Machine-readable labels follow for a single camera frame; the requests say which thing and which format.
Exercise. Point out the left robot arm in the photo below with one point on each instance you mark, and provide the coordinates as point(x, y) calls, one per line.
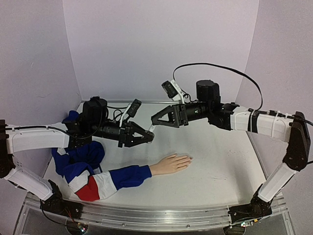
point(93, 121)

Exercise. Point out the aluminium rail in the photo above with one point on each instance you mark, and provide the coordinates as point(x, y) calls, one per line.
point(161, 219)
point(118, 103)

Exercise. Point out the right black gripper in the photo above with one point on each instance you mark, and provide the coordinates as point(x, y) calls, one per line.
point(182, 115)

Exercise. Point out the aluminium front rail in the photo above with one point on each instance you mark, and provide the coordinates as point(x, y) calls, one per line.
point(161, 219)

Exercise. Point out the mannequin hand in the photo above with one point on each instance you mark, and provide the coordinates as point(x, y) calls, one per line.
point(170, 164)

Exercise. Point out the aluminium back rail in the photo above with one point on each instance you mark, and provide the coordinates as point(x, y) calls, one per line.
point(118, 103)

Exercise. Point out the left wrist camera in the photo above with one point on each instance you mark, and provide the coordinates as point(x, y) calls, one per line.
point(130, 111)

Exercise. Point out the blue white red jacket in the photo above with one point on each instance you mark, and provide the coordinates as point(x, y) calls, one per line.
point(80, 168)

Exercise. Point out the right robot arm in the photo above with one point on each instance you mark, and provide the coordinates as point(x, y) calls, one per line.
point(291, 129)

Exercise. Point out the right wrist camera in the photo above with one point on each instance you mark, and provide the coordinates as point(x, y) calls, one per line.
point(174, 91)

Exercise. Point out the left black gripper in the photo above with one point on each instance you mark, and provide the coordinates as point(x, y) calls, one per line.
point(129, 140)

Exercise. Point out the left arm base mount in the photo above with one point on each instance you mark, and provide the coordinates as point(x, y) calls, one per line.
point(56, 204)

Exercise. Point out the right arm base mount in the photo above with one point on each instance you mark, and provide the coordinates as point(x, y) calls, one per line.
point(255, 209)

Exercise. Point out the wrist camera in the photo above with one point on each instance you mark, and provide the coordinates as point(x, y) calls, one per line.
point(130, 111)
point(174, 91)

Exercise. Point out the white nail polish cap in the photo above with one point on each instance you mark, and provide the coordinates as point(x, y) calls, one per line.
point(152, 128)

